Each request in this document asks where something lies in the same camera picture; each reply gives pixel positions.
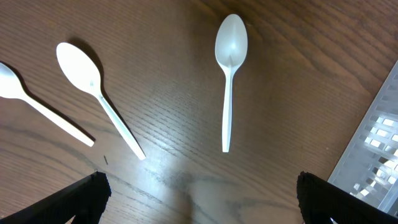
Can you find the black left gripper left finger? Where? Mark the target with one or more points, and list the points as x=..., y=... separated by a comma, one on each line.
x=82, y=202

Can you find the white slim plastic spoon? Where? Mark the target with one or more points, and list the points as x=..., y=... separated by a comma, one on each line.
x=231, y=47

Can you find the white perforated plastic basket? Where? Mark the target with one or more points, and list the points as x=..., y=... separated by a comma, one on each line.
x=367, y=169

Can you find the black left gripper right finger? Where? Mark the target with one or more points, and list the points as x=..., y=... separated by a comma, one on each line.
x=322, y=202

